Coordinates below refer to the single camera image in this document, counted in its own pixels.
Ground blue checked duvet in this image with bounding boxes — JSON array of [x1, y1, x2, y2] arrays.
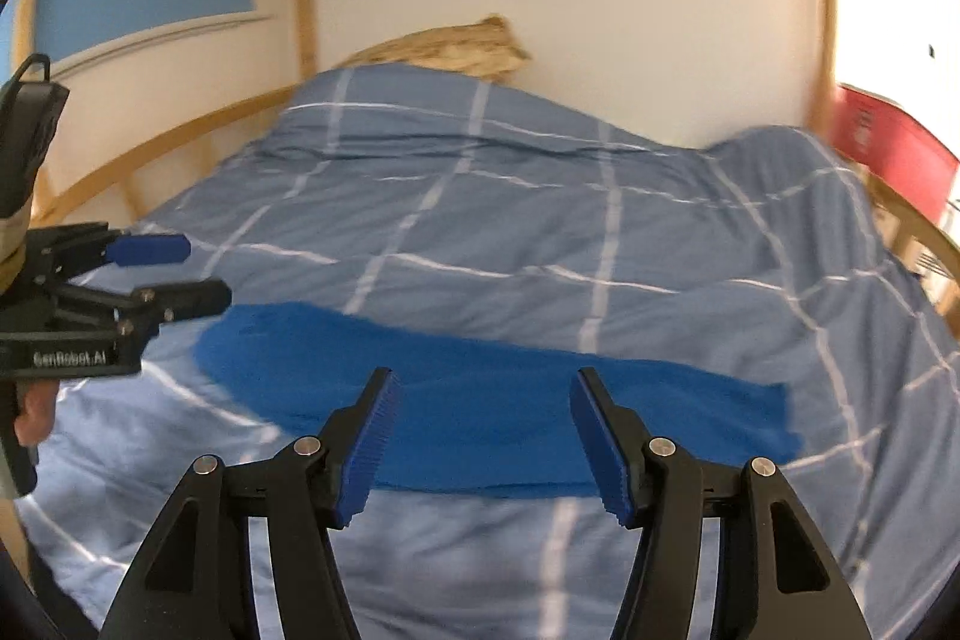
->
[[15, 66, 960, 640]]

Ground red cabinet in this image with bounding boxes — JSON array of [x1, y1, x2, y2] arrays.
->
[[831, 83, 960, 230]]

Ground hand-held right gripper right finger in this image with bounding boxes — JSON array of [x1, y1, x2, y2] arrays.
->
[[568, 367, 875, 640]]

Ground beige patterned pillow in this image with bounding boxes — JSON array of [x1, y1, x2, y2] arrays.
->
[[334, 14, 533, 85]]

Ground blue pants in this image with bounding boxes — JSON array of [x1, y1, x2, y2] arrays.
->
[[196, 302, 805, 501]]

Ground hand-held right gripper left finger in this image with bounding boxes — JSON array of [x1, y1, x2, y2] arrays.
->
[[97, 367, 401, 640]]

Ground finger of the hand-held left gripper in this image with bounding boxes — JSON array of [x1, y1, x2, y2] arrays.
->
[[46, 278, 233, 342], [30, 222, 193, 283]]

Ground person's left hand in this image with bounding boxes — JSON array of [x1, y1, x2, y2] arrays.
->
[[13, 380, 60, 447]]

